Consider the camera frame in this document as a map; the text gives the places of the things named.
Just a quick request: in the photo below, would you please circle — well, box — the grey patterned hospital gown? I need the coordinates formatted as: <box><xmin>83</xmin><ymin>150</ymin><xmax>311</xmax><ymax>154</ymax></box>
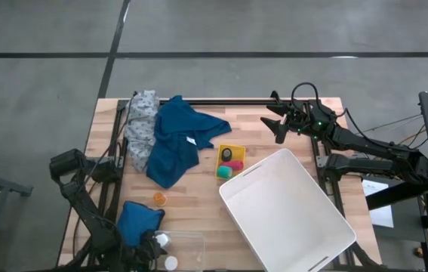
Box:
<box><xmin>123</xmin><ymin>89</ymin><xmax>161</xmax><ymax>173</ymax></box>

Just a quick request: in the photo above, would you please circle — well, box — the orange pill bottle white cap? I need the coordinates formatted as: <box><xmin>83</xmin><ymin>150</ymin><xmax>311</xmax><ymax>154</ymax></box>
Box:
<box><xmin>155</xmin><ymin>233</ymin><xmax>172</xmax><ymax>249</ymax></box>
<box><xmin>164</xmin><ymin>255</ymin><xmax>180</xmax><ymax>271</ymax></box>

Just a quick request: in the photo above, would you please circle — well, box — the blue scrub garment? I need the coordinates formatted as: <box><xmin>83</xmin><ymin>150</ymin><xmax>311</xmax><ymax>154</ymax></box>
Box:
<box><xmin>145</xmin><ymin>94</ymin><xmax>233</xmax><ymax>190</ymax></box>

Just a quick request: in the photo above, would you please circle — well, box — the white paper sheet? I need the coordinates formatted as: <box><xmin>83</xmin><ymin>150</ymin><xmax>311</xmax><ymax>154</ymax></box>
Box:
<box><xmin>361</xmin><ymin>178</ymin><xmax>395</xmax><ymax>229</ymax></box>

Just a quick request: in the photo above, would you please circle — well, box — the beige round object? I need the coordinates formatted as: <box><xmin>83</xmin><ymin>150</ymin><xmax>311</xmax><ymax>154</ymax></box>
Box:
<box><xmin>152</xmin><ymin>191</ymin><xmax>168</xmax><ymax>208</ymax></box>

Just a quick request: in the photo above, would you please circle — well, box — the clear plastic storage bin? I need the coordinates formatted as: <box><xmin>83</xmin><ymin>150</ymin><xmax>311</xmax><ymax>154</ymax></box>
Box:
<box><xmin>154</xmin><ymin>229</ymin><xmax>207</xmax><ymax>272</ymax></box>

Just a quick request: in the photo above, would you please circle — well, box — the small yellow plastic basket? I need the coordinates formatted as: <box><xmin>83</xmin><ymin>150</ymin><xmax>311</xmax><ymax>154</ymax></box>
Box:
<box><xmin>214</xmin><ymin>143</ymin><xmax>248</xmax><ymax>181</ymax></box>

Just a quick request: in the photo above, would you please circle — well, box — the red bandage roll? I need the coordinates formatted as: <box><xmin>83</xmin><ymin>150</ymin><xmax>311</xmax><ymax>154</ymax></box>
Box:
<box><xmin>220</xmin><ymin>159</ymin><xmax>245</xmax><ymax>172</ymax></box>

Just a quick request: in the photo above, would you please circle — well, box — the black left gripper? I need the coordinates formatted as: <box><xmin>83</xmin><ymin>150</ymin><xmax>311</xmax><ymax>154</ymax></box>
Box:
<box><xmin>122</xmin><ymin>230</ymin><xmax>168</xmax><ymax>265</ymax></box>

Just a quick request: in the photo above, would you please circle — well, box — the teal bandage roll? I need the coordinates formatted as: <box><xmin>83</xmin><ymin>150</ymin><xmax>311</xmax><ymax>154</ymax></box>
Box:
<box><xmin>216</xmin><ymin>165</ymin><xmax>234</xmax><ymax>180</ymax></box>

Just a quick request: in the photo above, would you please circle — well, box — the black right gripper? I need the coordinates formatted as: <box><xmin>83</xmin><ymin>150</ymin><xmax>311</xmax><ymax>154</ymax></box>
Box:
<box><xmin>260</xmin><ymin>90</ymin><xmax>330</xmax><ymax>145</ymax></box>

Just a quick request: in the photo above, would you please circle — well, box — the large white perforated basket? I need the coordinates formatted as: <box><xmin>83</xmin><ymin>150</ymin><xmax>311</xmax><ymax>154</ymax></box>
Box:
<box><xmin>218</xmin><ymin>147</ymin><xmax>358</xmax><ymax>272</ymax></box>

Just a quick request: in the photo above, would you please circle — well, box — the blue fabric pouch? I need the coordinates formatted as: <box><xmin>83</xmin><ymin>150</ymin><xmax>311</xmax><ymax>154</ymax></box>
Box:
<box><xmin>115</xmin><ymin>200</ymin><xmax>167</xmax><ymax>249</ymax></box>

